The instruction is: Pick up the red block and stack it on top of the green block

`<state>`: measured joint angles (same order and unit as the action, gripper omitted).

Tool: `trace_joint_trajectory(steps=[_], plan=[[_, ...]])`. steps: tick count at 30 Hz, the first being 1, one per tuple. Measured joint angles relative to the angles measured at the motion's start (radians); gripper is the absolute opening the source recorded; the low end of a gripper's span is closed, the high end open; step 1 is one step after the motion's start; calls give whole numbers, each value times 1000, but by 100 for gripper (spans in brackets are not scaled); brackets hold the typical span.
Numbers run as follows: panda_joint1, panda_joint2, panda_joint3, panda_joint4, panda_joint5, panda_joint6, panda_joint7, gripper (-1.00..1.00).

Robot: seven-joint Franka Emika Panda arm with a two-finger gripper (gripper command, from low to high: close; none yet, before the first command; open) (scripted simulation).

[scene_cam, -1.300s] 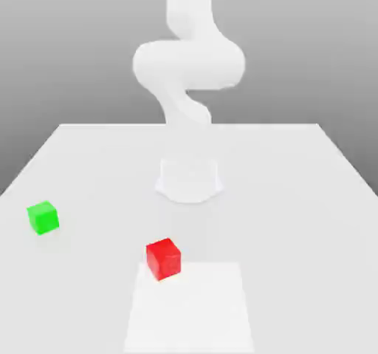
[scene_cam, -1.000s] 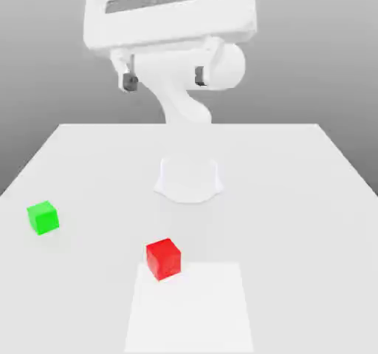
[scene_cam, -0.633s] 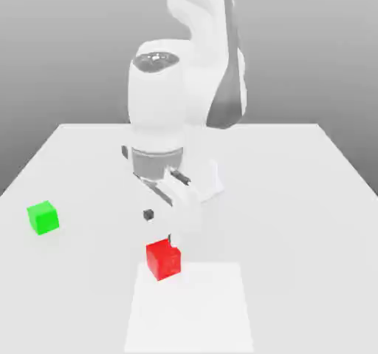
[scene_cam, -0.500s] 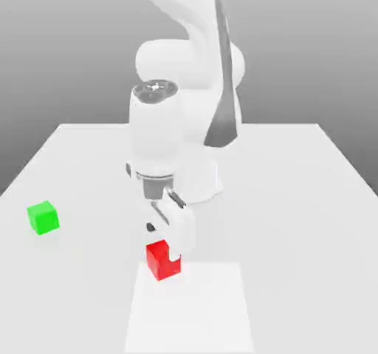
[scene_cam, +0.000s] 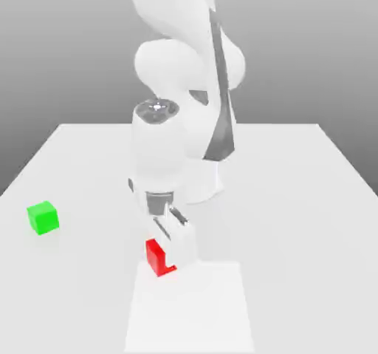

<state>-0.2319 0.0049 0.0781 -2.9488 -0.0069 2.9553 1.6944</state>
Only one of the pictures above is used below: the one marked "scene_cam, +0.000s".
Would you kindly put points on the small green cube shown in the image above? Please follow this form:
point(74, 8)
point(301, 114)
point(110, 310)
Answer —
point(43, 218)

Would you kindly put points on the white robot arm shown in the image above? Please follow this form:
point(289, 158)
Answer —
point(165, 150)

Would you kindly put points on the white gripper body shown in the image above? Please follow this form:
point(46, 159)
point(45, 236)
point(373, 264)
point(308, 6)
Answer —
point(180, 238)

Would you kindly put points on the small red cube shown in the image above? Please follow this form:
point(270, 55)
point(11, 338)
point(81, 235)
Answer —
point(154, 255)

